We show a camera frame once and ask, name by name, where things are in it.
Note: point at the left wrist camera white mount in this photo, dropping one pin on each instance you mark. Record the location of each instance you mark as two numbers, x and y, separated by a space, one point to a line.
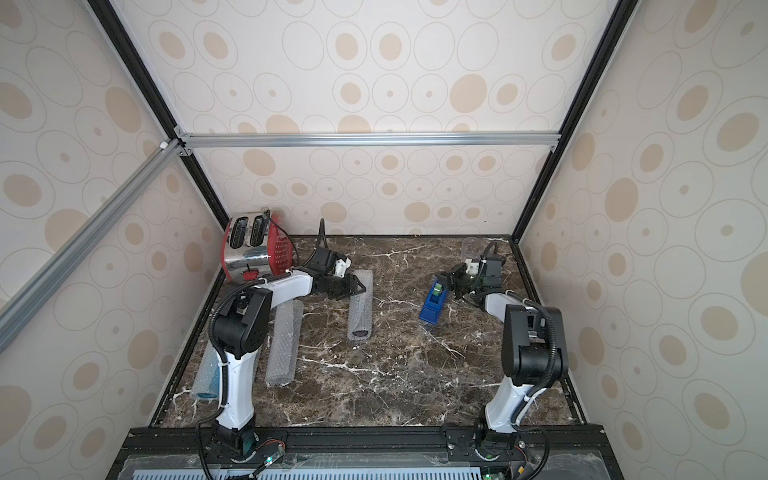
341 266

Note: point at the black left frame post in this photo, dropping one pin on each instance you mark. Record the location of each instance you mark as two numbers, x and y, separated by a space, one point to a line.
107 17

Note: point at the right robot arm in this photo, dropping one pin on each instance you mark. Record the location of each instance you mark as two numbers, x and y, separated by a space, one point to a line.
533 348

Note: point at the blue tape dispenser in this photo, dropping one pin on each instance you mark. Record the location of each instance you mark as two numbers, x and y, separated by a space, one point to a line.
433 305

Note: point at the clear drinking glass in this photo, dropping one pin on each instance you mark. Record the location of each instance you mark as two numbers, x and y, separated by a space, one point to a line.
472 248

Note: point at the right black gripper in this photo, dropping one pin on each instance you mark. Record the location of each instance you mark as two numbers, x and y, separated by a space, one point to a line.
462 283

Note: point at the black frame post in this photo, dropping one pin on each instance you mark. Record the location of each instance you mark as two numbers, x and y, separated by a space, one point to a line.
107 17
616 26

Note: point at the black right frame post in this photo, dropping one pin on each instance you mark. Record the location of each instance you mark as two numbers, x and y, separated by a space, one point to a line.
616 26

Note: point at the stack of bubble wrap sheets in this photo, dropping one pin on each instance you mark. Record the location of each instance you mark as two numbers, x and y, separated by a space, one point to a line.
360 318

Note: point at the horizontal aluminium frame bar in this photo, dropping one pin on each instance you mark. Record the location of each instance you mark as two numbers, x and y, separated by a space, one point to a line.
377 139

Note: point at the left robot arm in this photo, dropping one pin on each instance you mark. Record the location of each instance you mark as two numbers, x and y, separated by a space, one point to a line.
240 322

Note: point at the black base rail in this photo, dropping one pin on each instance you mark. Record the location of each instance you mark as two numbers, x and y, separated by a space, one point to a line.
445 452

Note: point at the diagonal aluminium frame bar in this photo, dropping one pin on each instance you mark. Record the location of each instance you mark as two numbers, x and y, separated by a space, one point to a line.
20 309

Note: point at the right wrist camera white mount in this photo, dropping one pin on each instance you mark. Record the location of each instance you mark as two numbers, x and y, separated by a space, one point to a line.
473 266

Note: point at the red and chrome toaster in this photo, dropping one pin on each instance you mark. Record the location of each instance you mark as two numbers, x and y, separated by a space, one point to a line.
254 246

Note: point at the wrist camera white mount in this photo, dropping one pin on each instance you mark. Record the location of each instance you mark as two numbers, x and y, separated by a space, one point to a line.
341 266
473 266

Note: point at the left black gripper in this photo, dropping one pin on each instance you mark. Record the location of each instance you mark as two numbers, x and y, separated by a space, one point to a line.
351 286

